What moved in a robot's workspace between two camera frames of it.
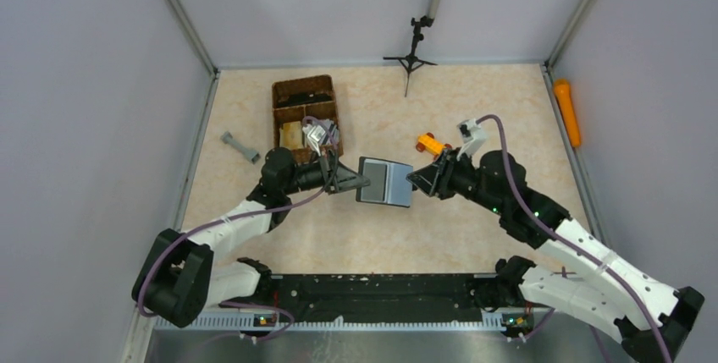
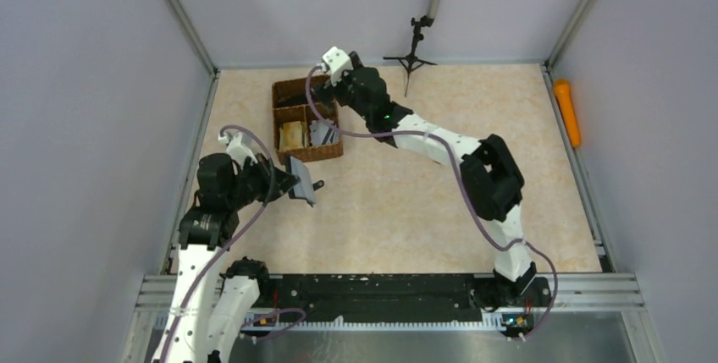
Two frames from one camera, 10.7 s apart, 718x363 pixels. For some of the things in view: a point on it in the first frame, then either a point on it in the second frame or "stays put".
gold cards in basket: x=290 y=135 stays put
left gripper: x=339 y=178 → x=283 y=181
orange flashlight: x=565 y=99 stays put
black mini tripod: x=411 y=61 stays put
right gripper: x=439 y=173 → x=334 y=90
